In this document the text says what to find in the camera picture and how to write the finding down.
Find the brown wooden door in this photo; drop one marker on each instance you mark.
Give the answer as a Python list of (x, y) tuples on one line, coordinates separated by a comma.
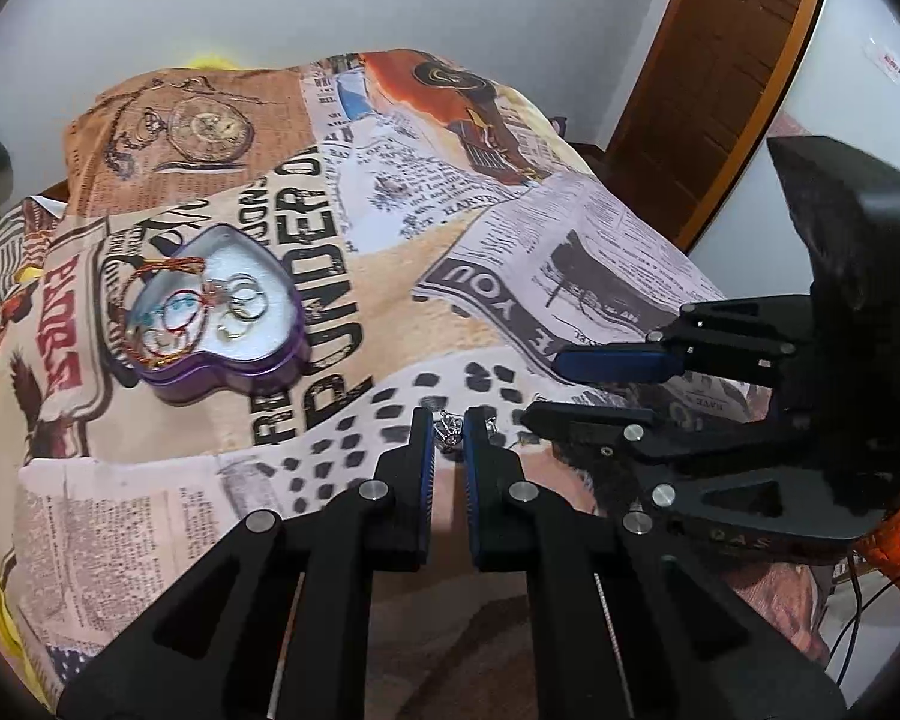
[(720, 52)]

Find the newspaper printed blanket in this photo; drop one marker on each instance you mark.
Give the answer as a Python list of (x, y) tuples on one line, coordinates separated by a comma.
[(390, 277)]

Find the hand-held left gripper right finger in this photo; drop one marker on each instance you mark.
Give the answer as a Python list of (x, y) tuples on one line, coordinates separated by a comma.
[(471, 480)]

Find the purple heart-shaped tin box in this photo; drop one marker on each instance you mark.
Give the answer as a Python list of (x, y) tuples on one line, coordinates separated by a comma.
[(270, 367)]

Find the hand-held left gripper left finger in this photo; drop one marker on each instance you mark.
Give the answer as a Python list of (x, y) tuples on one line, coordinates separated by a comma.
[(424, 465)]

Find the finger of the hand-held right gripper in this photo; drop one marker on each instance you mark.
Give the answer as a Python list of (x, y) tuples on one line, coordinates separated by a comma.
[(607, 362), (592, 424)]

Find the red and white sticker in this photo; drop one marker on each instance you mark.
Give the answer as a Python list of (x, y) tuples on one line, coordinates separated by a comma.
[(886, 64)]

